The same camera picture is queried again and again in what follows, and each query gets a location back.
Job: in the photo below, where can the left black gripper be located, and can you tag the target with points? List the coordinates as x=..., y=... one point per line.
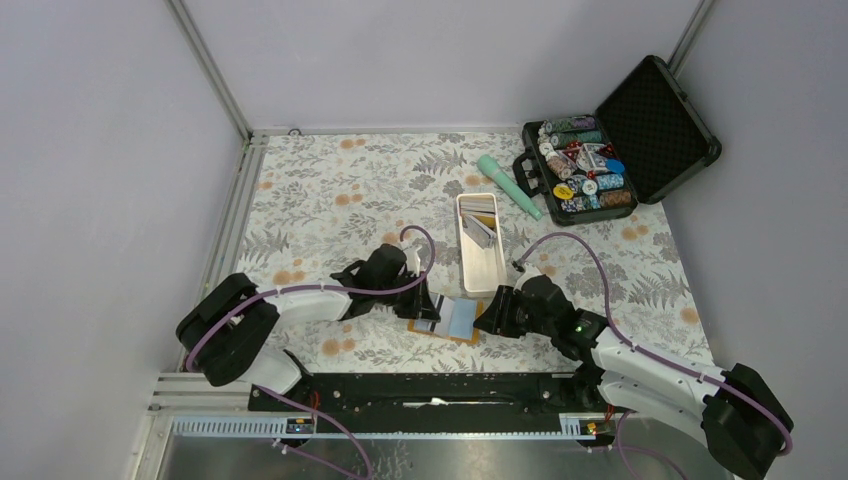
x=420, y=305

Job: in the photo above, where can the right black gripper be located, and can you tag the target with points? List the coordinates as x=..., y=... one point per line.
x=497, y=317

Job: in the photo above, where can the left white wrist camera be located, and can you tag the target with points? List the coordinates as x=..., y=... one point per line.
x=413, y=261

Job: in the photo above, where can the grey card in tray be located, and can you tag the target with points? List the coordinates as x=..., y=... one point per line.
x=482, y=235

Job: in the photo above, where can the cards stack in tray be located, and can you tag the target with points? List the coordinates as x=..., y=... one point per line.
x=482, y=206

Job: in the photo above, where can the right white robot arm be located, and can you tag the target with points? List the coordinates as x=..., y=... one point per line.
x=732, y=412

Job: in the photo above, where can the black poker chip case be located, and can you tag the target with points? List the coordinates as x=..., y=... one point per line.
x=642, y=142

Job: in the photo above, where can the silver card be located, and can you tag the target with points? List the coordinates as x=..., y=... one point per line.
x=426, y=326
x=445, y=307

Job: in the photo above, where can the white plastic tray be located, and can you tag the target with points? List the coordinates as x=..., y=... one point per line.
x=483, y=270

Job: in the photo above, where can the orange leather card holder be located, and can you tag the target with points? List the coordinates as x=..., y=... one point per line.
x=457, y=318

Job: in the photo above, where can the floral table mat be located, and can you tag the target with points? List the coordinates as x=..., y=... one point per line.
x=322, y=202

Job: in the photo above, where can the mint green handle tool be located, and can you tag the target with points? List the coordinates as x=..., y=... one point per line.
x=491, y=169

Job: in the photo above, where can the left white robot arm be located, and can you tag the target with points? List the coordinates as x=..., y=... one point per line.
x=225, y=335

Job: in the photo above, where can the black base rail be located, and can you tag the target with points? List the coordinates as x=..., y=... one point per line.
x=444, y=403

